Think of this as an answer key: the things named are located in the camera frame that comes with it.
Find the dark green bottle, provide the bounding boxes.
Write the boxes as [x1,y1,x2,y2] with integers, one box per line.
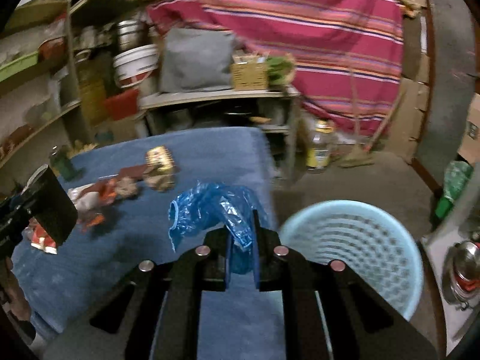
[49,145,78,181]

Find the small crumpled brown paper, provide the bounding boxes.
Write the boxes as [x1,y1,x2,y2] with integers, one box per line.
[114,177,139,199]

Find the red plastic basin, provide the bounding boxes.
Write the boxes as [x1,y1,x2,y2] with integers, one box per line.
[104,88,139,121]

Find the steel pot on shelf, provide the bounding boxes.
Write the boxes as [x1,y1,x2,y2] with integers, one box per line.
[116,19,146,51]

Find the green plastic tray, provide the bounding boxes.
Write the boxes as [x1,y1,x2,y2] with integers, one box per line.
[0,51,39,82]

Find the red blue snack can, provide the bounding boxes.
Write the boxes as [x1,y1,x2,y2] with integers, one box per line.
[24,219,57,254]

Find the white kitchen cabinet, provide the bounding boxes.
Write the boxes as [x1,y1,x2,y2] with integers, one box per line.
[421,166,479,359]

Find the person's left hand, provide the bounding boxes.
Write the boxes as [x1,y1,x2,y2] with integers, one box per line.
[1,257,32,321]

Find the cardboard box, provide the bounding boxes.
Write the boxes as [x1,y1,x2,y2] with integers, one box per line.
[457,94,480,165]

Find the low wooden side table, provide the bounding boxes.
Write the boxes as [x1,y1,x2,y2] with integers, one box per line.
[137,85,301,181]

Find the white plastic bucket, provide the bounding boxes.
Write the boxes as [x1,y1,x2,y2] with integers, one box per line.
[113,44,160,89]

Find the green leafy vegetables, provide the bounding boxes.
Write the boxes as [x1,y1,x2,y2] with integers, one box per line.
[266,54,296,87]

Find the yellow patterned snack box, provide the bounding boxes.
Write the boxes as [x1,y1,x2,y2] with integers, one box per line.
[145,145,176,173]

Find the grey cushion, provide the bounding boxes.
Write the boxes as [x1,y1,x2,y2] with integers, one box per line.
[160,28,238,94]

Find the steel bowls stack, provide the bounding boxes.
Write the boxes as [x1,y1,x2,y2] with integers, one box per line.
[442,241,479,311]

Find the dark red wrapper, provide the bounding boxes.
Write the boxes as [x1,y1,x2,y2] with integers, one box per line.
[98,164,147,181]

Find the striped pink curtain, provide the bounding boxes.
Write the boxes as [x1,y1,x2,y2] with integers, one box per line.
[147,0,403,136]

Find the wooden wall shelf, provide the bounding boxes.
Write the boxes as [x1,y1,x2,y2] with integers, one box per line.
[1,0,92,189]

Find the blue plastic bag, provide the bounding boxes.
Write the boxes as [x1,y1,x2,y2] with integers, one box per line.
[168,181,270,275]

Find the yellow perforated utensil box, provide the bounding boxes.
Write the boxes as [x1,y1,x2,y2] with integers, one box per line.
[230,54,269,91]

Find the blue fuzzy table cloth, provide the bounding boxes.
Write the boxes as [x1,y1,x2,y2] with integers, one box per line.
[13,127,286,359]

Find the orange plastic wrapper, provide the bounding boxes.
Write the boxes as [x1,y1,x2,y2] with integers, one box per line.
[74,178,117,233]

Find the clear oil bottle yellow label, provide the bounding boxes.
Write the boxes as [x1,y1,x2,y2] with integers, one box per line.
[306,119,336,171]

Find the light blue laundry basket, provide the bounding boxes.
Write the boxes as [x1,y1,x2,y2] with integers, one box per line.
[279,200,424,320]

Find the broom with wooden handle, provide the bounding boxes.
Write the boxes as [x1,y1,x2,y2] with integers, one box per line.
[338,67,404,169]

